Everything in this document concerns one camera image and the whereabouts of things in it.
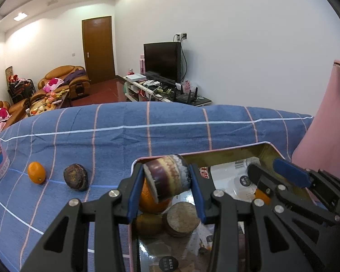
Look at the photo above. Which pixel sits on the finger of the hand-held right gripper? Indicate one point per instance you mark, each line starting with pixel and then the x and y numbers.
pixel 291 172
pixel 260 175

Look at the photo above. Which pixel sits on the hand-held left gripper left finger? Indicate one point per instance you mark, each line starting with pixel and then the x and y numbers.
pixel 134 195

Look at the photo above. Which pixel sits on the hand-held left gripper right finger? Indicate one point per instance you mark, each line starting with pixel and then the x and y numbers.
pixel 199 195

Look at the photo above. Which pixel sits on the large orange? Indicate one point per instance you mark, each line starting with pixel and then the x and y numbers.
pixel 148 201

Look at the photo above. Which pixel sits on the tiny orange kumquat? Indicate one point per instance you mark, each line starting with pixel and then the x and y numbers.
pixel 261 196

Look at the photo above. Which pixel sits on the brown longan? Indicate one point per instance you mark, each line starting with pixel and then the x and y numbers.
pixel 148 224

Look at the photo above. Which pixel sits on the pink tin box with lid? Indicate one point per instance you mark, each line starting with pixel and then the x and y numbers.
pixel 331 124

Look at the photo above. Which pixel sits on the white packet with black label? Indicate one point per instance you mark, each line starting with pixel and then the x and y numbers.
pixel 232 175

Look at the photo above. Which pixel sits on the dark wrinkled passion fruit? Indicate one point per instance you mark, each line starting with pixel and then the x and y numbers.
pixel 76 176

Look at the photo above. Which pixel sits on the blue plaid blanket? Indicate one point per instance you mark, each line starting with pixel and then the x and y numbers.
pixel 102 136

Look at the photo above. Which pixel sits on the clear plastic packet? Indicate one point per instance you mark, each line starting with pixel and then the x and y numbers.
pixel 167 256

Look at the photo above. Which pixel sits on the black router with antennas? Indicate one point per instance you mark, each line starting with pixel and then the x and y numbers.
pixel 188 97

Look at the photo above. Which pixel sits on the small orange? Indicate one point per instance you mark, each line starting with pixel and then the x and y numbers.
pixel 36 172

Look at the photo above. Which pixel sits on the white television stand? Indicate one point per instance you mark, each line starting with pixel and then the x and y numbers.
pixel 133 89

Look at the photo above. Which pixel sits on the pink and white bag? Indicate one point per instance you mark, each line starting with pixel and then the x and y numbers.
pixel 187 85

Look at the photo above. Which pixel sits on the white flat box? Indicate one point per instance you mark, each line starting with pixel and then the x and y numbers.
pixel 136 77

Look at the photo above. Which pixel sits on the brown leather sofa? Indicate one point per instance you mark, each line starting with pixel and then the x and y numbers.
pixel 76 86
pixel 17 109

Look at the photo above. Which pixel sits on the cluttered coffee table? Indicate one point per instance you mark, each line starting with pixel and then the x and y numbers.
pixel 49 103

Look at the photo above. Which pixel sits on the pink carton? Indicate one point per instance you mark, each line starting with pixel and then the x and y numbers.
pixel 142 63

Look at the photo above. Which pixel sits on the purple cloth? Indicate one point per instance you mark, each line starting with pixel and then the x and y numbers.
pixel 75 76

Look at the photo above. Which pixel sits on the black television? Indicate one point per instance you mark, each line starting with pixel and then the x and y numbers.
pixel 161 61

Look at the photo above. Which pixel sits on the pink floral cushion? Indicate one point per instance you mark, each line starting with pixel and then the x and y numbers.
pixel 53 84
pixel 0 114

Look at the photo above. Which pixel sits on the brown wooden door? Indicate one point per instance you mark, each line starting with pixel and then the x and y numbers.
pixel 99 51

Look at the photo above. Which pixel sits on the ceiling vent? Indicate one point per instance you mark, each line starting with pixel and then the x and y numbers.
pixel 52 2

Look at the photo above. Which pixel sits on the square ceiling light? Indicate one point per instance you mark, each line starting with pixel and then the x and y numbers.
pixel 20 16

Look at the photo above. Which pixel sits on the wall power socket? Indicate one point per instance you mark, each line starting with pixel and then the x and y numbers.
pixel 181 36

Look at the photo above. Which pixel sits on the framed wall picture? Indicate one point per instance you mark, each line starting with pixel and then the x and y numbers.
pixel 9 74

